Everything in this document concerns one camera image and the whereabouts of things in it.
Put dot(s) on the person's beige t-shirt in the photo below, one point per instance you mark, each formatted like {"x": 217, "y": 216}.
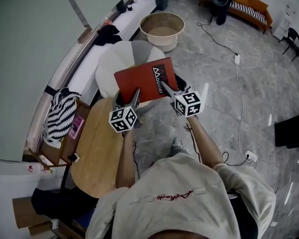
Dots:
{"x": 177, "y": 195}

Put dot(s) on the person's left forearm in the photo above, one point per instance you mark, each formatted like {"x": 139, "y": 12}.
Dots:
{"x": 125, "y": 158}

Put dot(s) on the wooden trolley cart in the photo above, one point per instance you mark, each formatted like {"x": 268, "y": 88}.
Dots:
{"x": 54, "y": 153}

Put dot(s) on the black cabinet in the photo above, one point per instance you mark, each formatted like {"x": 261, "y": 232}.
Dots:
{"x": 294, "y": 131}

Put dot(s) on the black waste bin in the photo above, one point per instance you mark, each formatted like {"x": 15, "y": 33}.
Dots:
{"x": 162, "y": 2}

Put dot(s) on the small orange bottle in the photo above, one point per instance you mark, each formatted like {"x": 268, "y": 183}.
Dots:
{"x": 109, "y": 21}

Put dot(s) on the small black cup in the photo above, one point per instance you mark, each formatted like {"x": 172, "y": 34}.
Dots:
{"x": 129, "y": 8}

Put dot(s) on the black chair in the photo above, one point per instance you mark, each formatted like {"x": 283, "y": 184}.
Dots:
{"x": 292, "y": 41}

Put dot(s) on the red book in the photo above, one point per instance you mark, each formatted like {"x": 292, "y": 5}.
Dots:
{"x": 139, "y": 78}

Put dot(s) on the black white striped pillow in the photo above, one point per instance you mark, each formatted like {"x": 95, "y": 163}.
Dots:
{"x": 61, "y": 113}

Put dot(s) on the orange striped bench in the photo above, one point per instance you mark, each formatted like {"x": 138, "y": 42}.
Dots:
{"x": 254, "y": 9}

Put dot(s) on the white round chair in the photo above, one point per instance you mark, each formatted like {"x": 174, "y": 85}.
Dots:
{"x": 119, "y": 56}

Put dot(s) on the oval wooden table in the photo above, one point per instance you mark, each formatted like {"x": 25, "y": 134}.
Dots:
{"x": 99, "y": 146}

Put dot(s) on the white power strip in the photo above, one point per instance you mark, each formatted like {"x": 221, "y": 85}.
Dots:
{"x": 251, "y": 155}
{"x": 237, "y": 59}

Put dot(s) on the person's right forearm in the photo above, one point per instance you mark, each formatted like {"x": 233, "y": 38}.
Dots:
{"x": 206, "y": 143}

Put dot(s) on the person's blue jeans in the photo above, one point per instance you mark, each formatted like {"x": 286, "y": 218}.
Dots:
{"x": 179, "y": 151}

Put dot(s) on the brown cardboard sheet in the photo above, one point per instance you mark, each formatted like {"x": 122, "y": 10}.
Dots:
{"x": 25, "y": 213}

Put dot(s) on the black crumpled clothing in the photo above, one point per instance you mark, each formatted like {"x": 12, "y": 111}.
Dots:
{"x": 107, "y": 35}

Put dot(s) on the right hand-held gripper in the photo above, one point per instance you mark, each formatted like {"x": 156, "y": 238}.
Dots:
{"x": 189, "y": 103}

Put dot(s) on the person's right sneaker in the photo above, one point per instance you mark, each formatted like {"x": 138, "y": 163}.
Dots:
{"x": 177, "y": 142}

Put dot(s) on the black jacket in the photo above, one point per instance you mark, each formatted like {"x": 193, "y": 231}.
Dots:
{"x": 62, "y": 203}

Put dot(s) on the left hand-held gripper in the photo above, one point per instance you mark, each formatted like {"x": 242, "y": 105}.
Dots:
{"x": 123, "y": 119}

